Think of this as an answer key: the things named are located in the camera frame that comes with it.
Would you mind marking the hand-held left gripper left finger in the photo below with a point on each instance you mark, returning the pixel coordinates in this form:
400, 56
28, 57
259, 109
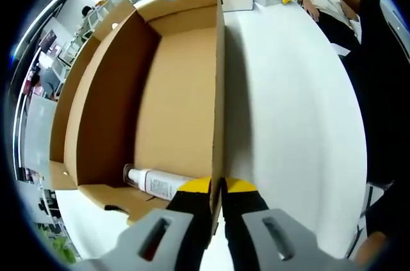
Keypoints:
150, 242

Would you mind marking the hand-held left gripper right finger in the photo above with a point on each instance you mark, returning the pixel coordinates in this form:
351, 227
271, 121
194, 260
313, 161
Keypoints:
256, 242

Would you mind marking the white spray bottle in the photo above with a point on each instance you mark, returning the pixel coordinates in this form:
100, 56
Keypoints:
153, 183

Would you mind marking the brown cardboard shoe box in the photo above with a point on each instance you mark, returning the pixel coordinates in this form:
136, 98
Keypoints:
179, 91

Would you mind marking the white paper sheet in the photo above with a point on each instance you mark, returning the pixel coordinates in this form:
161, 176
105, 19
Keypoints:
340, 50

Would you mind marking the green potted plant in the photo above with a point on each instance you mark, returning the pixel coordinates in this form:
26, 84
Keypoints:
57, 245

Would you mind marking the white device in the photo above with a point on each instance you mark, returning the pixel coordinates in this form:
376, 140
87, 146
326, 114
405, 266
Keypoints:
395, 24

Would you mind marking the person's black clothing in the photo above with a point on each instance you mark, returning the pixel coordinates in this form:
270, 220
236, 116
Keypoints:
384, 107

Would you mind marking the frosted desk partition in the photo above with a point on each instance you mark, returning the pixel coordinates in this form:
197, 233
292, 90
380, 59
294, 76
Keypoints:
40, 130

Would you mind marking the white office chair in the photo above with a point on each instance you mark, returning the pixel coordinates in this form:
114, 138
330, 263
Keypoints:
96, 22

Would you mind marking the white ceiling light strip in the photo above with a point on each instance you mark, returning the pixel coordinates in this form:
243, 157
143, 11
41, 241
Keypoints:
35, 53

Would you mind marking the small dark hanging monitor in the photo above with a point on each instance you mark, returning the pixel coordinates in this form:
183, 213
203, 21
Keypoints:
48, 39

